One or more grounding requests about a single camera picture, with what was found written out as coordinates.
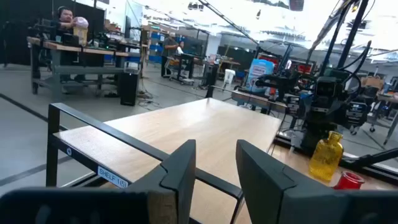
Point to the wooden top workbench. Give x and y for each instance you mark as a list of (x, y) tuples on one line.
[(62, 46)]

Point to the white stool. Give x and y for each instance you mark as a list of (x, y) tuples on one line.
[(229, 76)]

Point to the shelving with blue bins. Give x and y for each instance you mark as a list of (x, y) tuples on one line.
[(157, 46)]

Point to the white shelf label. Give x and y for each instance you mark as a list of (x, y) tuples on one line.
[(112, 176)]

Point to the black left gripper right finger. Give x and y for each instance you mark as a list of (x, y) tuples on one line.
[(264, 186)]

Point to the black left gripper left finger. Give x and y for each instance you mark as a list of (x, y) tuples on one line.
[(174, 186)]

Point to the blue and white banner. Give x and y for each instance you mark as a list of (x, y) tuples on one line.
[(258, 74)]

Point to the cardboard box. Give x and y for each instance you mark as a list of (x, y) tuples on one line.
[(372, 82)]

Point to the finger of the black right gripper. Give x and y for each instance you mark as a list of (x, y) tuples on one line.
[(267, 83)]

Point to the pink round object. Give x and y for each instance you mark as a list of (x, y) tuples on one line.
[(81, 22)]

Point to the black diagonal pole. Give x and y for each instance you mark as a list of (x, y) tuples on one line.
[(230, 23)]

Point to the red ribbed cylinder glass vase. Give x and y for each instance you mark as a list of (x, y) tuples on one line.
[(348, 182)]

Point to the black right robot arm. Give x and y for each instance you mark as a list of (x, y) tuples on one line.
[(323, 124)]

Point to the wooden side table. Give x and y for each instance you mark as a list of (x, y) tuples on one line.
[(258, 99)]

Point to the person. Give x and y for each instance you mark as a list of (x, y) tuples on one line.
[(180, 48), (169, 49), (65, 21)]

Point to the black frame post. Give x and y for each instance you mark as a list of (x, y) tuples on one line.
[(353, 34), (334, 40)]

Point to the black computer tower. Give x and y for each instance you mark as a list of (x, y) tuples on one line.
[(129, 88)]

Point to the black rolling table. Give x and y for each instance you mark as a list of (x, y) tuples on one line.
[(186, 67)]

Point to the large yellow embossed glass vase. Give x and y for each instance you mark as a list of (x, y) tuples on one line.
[(325, 158)]

